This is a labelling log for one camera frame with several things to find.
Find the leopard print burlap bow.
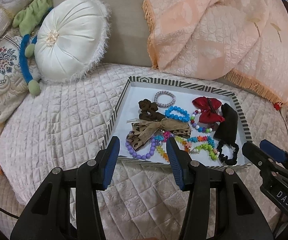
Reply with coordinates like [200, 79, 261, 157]
[126, 118, 192, 151]

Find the red satin bow clip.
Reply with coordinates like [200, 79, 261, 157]
[192, 96, 225, 124]

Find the black scrunchie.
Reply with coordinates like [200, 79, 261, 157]
[216, 140, 239, 166]

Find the black velvet bow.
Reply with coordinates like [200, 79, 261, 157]
[214, 103, 238, 146]

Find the striped black white tray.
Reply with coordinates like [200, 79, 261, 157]
[101, 76, 252, 170]

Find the quilted beige bedspread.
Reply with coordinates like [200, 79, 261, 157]
[0, 63, 288, 239]

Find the brown scrunchie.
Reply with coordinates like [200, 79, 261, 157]
[139, 99, 165, 121]

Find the beige upholstered headboard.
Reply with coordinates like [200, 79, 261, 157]
[53, 0, 151, 67]

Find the floral embroidered cushion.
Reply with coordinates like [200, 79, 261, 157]
[0, 29, 29, 135]

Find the round white satin cushion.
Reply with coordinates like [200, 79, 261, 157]
[34, 0, 110, 83]

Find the peach fringed blanket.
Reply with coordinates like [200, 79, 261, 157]
[143, 0, 288, 106]

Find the green blue plush toy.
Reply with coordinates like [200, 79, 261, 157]
[12, 0, 52, 96]

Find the colourful flower bead bracelet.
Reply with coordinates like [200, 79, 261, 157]
[175, 134, 219, 162]

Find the orange yellow bead bracelet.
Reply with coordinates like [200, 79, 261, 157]
[155, 130, 174, 163]

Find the purple bead bracelet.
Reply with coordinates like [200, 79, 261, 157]
[125, 130, 159, 160]

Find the multicolour round bead bracelet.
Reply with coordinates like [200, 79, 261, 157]
[190, 109, 213, 134]

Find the blue bead bracelet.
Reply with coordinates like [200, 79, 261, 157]
[164, 105, 191, 123]

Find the black cable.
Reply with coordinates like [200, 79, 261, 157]
[0, 200, 20, 219]

